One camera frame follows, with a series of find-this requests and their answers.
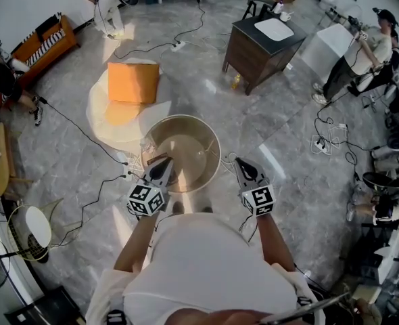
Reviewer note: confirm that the silver metal bar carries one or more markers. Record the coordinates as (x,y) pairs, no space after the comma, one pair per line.
(307,308)

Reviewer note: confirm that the white bottle purple cap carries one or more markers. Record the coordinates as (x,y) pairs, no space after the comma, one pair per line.
(278,7)

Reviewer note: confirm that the person's left dark shoe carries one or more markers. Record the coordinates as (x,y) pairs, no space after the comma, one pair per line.
(178,208)

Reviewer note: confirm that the person's left forearm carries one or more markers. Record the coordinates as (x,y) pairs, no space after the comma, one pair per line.
(137,242)

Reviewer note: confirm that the white round lounge chair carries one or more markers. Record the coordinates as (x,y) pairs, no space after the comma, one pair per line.
(99,113)

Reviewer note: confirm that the person's white shirt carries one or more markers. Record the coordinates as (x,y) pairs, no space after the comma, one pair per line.
(203,266)

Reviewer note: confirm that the white power strip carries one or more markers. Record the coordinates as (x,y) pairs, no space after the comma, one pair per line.
(123,157)
(321,146)
(178,46)

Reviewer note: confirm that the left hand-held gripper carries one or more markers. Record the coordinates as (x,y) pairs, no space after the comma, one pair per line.
(147,198)

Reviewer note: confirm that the yellow bottle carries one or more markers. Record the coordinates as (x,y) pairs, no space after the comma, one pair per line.
(236,81)

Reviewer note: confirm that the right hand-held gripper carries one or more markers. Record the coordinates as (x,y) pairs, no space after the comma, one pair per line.
(258,198)

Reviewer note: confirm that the black round fan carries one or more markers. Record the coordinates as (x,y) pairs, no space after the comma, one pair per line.
(385,181)

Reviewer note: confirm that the orange wooden bench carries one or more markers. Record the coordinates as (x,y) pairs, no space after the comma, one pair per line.
(47,46)

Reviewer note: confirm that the orange square cushion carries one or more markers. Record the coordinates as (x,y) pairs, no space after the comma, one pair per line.
(133,82)

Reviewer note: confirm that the beige round container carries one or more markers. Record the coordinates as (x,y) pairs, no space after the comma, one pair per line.
(189,137)

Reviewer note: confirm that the white cup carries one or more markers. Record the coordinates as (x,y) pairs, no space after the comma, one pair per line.
(284,16)

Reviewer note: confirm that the black box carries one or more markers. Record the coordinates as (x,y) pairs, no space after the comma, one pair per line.
(47,308)

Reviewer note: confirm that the clear glass bottle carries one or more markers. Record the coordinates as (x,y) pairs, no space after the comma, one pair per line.
(146,146)

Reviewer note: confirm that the white box appliance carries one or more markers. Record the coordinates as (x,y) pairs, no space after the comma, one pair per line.
(328,46)

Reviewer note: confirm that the dark wooden sink cabinet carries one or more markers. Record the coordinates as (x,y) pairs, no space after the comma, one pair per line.
(253,59)

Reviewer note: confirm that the person's right forearm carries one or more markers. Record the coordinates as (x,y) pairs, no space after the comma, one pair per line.
(274,242)

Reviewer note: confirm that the round wooden side table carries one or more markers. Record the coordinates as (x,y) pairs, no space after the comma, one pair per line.
(1,161)

